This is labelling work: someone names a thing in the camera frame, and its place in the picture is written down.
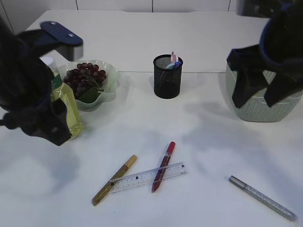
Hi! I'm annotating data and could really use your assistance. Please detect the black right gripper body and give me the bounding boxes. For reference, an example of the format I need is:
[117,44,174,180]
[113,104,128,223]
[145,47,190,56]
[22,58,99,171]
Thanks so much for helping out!
[227,18,303,78]

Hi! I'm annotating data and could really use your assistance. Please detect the purple artificial grape bunch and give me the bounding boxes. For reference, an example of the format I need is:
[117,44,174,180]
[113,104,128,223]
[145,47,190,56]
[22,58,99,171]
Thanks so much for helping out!
[63,62,107,104]

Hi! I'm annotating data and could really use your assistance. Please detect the green tea plastic bottle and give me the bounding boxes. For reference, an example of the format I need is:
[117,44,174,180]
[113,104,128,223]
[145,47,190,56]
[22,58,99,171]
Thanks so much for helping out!
[40,56,84,140]

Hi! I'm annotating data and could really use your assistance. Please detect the gold glitter pen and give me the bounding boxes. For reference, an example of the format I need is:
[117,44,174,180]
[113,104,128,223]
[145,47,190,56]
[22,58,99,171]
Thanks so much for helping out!
[91,155,138,206]

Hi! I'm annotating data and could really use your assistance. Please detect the red glitter pen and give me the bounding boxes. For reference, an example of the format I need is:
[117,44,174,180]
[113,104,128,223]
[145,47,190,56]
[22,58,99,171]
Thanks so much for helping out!
[151,141,176,193]

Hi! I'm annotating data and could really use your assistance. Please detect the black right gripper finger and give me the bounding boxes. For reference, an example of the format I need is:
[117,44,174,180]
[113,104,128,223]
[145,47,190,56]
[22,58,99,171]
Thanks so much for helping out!
[232,68,268,108]
[264,73,303,107]

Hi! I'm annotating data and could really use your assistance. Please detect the black mesh pen holder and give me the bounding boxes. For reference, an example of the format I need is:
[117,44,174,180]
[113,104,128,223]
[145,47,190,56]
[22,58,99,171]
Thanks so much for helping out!
[153,54,183,99]

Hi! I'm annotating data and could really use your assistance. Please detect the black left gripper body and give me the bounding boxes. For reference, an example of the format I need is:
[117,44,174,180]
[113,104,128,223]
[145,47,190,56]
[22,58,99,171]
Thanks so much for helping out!
[0,97,71,146]

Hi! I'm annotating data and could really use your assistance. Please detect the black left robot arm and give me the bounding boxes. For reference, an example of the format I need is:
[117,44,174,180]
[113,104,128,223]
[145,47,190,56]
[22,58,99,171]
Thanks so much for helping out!
[0,19,71,146]

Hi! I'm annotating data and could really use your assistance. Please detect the blue capped scissors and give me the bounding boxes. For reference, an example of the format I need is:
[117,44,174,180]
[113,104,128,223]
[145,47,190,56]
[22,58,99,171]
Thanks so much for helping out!
[166,61,182,70]

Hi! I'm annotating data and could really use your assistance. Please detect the pink capped scissors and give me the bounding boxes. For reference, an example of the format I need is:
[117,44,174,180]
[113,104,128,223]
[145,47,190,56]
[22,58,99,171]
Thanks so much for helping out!
[171,52,178,63]

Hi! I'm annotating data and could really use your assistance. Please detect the silver glitter pen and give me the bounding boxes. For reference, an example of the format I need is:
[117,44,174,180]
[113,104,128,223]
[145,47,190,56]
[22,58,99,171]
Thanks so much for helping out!
[229,175,297,222]

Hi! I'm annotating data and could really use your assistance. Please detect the transparent plastic ruler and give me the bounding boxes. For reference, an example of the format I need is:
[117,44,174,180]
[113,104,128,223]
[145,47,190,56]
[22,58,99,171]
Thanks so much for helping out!
[110,162,188,194]

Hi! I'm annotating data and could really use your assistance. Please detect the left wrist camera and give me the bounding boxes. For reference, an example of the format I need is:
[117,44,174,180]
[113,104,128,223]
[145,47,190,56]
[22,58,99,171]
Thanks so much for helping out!
[40,21,83,61]

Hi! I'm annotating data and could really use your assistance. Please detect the green woven plastic basket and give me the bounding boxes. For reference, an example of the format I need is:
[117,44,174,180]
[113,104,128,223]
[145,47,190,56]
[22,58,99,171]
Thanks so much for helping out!
[225,66,303,122]

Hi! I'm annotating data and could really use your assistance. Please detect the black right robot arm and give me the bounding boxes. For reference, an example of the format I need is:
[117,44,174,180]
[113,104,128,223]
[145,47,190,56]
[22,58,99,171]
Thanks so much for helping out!
[227,0,303,108]

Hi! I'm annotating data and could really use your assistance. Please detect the light green wavy plate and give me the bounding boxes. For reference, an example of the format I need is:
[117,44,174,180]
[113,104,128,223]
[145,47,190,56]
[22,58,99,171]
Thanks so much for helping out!
[59,60,120,111]

